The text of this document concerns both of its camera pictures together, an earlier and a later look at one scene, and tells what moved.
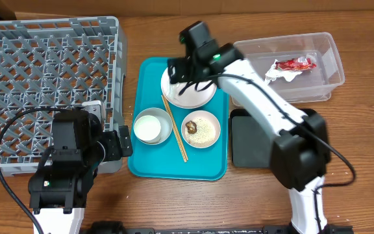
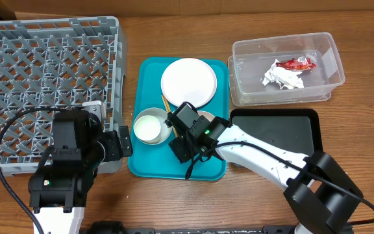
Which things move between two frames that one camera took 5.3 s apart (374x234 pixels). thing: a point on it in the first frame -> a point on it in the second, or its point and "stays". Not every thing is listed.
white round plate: [190, 97] stays
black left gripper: [115, 151] stays
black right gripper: [176, 73] -> [180, 149]
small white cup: [147, 129] stays
